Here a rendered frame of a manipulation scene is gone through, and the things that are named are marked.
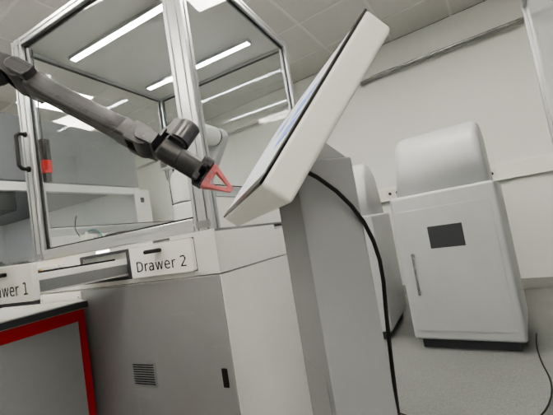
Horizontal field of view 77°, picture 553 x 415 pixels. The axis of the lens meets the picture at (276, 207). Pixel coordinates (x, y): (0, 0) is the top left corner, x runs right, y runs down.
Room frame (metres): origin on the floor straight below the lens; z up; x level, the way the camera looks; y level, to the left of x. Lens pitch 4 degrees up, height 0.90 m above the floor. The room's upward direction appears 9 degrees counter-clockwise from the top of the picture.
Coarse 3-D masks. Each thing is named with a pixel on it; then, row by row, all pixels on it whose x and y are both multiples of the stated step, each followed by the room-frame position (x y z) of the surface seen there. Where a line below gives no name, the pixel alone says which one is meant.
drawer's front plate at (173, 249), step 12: (180, 240) 1.16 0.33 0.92; (192, 240) 1.15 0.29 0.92; (132, 252) 1.27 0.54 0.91; (168, 252) 1.19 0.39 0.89; (180, 252) 1.17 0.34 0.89; (192, 252) 1.15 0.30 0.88; (132, 264) 1.27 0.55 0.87; (144, 264) 1.24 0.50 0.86; (168, 264) 1.19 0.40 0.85; (180, 264) 1.17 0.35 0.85; (192, 264) 1.15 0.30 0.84; (132, 276) 1.27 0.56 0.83; (144, 276) 1.25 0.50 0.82
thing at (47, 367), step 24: (0, 312) 1.45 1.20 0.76; (24, 312) 1.30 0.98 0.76; (48, 312) 1.26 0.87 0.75; (72, 312) 1.35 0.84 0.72; (0, 336) 1.13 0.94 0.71; (24, 336) 1.19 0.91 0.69; (48, 336) 1.26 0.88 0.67; (72, 336) 1.34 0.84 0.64; (0, 360) 1.13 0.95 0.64; (24, 360) 1.19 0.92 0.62; (48, 360) 1.25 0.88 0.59; (72, 360) 1.33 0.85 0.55; (0, 384) 1.12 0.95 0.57; (24, 384) 1.18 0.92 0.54; (48, 384) 1.25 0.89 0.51; (72, 384) 1.32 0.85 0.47; (0, 408) 1.12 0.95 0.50; (24, 408) 1.17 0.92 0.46; (48, 408) 1.24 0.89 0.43; (72, 408) 1.31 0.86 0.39
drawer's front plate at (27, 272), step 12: (24, 264) 1.01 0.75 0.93; (36, 264) 1.01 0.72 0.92; (12, 276) 1.04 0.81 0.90; (24, 276) 1.02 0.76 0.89; (36, 276) 1.01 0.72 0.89; (0, 288) 1.08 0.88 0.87; (24, 288) 1.02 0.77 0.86; (36, 288) 1.01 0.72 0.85; (0, 300) 1.08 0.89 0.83; (12, 300) 1.05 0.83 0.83; (24, 300) 1.02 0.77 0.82; (36, 300) 1.01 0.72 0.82
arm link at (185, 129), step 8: (176, 120) 0.88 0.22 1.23; (184, 120) 0.88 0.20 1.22; (136, 128) 0.83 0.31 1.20; (144, 128) 0.84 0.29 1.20; (168, 128) 0.87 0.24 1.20; (176, 128) 0.87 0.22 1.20; (184, 128) 0.86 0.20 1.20; (192, 128) 0.88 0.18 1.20; (136, 136) 0.82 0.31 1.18; (144, 136) 0.83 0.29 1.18; (152, 136) 0.83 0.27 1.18; (160, 136) 0.85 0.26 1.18; (176, 136) 0.86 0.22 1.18; (184, 136) 0.86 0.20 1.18; (192, 136) 0.88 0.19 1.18; (152, 144) 0.83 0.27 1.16; (152, 152) 0.86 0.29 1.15
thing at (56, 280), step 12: (96, 264) 1.20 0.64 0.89; (108, 264) 1.24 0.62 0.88; (120, 264) 1.29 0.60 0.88; (48, 276) 1.06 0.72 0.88; (60, 276) 1.09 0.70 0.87; (72, 276) 1.12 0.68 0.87; (84, 276) 1.16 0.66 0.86; (96, 276) 1.19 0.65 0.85; (108, 276) 1.23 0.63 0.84; (120, 276) 1.28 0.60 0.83; (48, 288) 1.05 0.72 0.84; (60, 288) 1.08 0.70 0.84
